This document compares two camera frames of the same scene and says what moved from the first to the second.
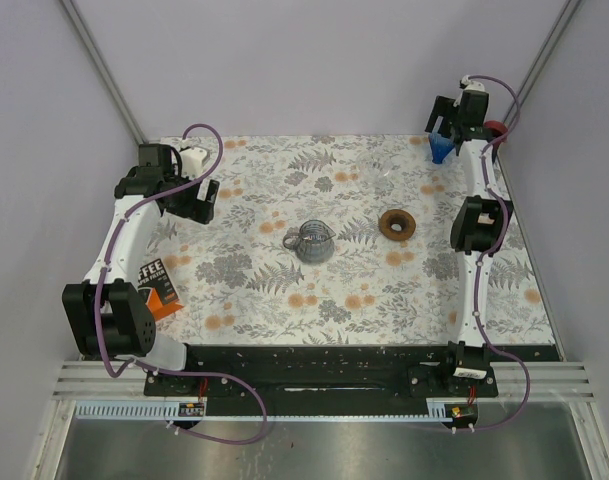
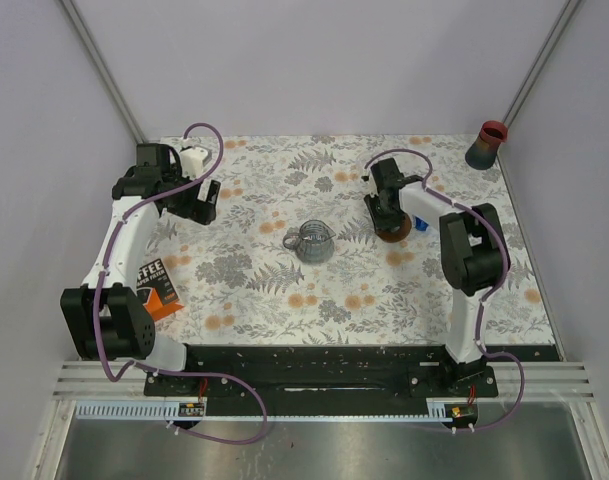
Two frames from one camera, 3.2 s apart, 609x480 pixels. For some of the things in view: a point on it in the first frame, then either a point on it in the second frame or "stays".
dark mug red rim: x=492 y=130 stays
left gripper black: x=196 y=209 stays
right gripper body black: x=456 y=121 -> x=382 y=219
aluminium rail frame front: x=547 y=380 stays
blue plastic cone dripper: x=440 y=146 -> x=420 y=224
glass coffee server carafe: x=313 y=243 stays
